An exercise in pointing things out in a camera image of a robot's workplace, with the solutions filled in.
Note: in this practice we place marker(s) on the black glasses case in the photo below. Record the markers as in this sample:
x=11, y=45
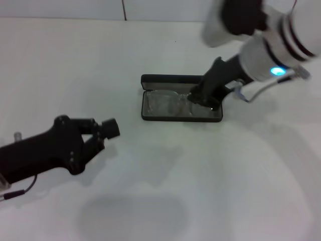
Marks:
x=160, y=77

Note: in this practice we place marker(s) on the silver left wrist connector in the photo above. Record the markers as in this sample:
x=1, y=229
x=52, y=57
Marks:
x=18, y=136

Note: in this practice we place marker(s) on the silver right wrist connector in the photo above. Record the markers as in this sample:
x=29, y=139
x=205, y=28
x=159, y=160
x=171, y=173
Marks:
x=299, y=72

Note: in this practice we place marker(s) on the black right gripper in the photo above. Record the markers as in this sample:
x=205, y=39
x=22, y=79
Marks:
x=218, y=77

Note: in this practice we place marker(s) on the clear white glasses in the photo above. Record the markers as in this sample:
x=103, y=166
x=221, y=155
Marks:
x=163, y=103

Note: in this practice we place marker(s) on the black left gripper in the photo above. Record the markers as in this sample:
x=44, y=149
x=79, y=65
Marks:
x=37, y=153

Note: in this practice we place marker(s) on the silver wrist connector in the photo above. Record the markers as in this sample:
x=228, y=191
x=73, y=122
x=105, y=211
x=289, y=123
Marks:
x=18, y=136
x=299, y=72

